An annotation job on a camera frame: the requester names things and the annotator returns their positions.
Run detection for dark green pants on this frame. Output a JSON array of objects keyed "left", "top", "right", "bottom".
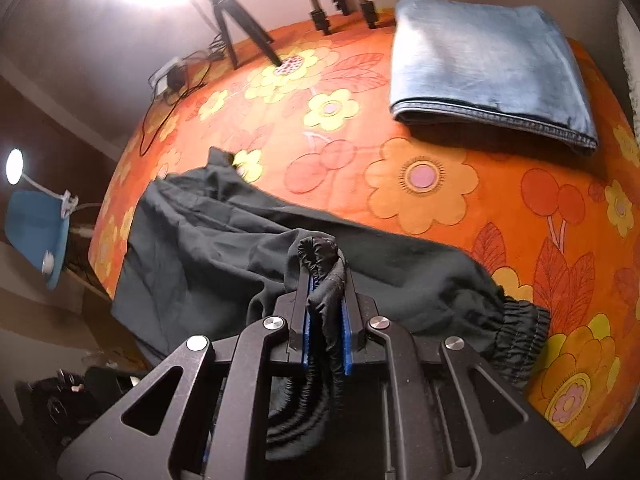
[{"left": 112, "top": 148, "right": 550, "bottom": 460}]

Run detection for orange floral bedsheet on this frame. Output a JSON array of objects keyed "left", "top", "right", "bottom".
[{"left": 89, "top": 14, "right": 639, "bottom": 444}]

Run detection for folded light blue jeans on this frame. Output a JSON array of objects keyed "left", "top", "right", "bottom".
[{"left": 390, "top": 0, "right": 599, "bottom": 153}]

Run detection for black power adapter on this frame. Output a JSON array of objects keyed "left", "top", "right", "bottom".
[{"left": 166, "top": 64, "right": 188, "bottom": 93}]

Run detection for white power strip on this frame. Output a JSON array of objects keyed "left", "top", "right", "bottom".
[{"left": 148, "top": 56, "right": 183, "bottom": 100}]

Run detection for white clip lamp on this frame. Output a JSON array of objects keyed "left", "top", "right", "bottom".
[{"left": 4, "top": 147, "right": 101, "bottom": 220}]

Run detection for small black tripod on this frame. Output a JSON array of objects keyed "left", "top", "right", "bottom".
[{"left": 191, "top": 0, "right": 282, "bottom": 70}]

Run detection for green striped white pillow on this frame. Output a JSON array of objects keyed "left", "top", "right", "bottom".
[{"left": 617, "top": 2, "right": 640, "bottom": 142}]

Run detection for black cable on bed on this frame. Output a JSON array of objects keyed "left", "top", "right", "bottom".
[{"left": 136, "top": 34, "right": 227, "bottom": 158}]

